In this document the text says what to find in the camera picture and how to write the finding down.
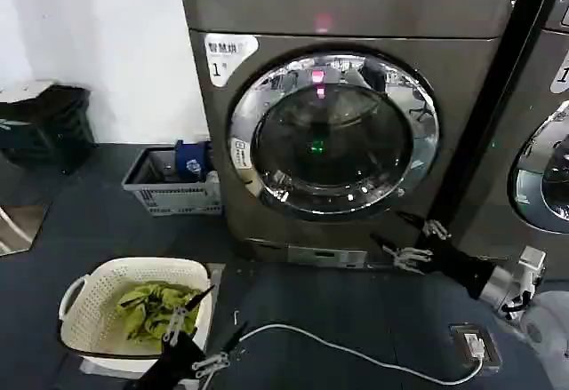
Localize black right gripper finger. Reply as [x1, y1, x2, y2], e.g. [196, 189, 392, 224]
[369, 233, 436, 273]
[396, 211, 449, 242]

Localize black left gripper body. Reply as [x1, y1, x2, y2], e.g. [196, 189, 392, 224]
[128, 334, 206, 390]

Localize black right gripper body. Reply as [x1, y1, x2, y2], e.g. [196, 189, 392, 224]
[425, 237, 496, 301]

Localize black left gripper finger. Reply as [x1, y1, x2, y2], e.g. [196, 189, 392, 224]
[190, 321, 250, 370]
[161, 285, 217, 346]

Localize green crumpled garment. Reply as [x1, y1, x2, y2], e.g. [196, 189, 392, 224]
[116, 282, 204, 342]

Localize steel floor socket box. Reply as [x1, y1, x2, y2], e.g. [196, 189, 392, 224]
[448, 323, 501, 367]

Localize silver dryer service hatch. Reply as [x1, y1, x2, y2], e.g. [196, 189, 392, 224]
[287, 243, 368, 267]

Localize white perforated laundry basket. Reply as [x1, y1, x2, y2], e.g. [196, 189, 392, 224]
[59, 256, 211, 362]

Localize round glass dryer door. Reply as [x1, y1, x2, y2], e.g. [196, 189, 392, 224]
[226, 51, 441, 224]

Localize grey slotted plastic crate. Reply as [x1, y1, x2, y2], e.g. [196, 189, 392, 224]
[121, 146, 224, 219]

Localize round glass door partly seen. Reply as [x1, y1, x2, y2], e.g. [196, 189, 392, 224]
[506, 99, 569, 234]

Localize blue cloth bag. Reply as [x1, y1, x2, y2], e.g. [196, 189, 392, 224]
[173, 139, 211, 183]

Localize hexagonal brown floor plate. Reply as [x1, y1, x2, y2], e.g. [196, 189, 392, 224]
[0, 204, 51, 257]

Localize grey dryer partly seen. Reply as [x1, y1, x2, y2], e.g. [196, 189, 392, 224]
[461, 0, 569, 275]

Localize grey dryer with number sticker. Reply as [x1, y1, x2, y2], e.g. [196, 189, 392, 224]
[175, 0, 555, 272]

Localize black stacked plastic crates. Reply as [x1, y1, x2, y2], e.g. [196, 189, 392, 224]
[0, 79, 98, 174]

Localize white number sticker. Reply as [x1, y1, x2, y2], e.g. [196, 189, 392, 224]
[204, 33, 260, 88]

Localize white power cable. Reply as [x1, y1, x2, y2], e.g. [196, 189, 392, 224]
[235, 322, 486, 386]

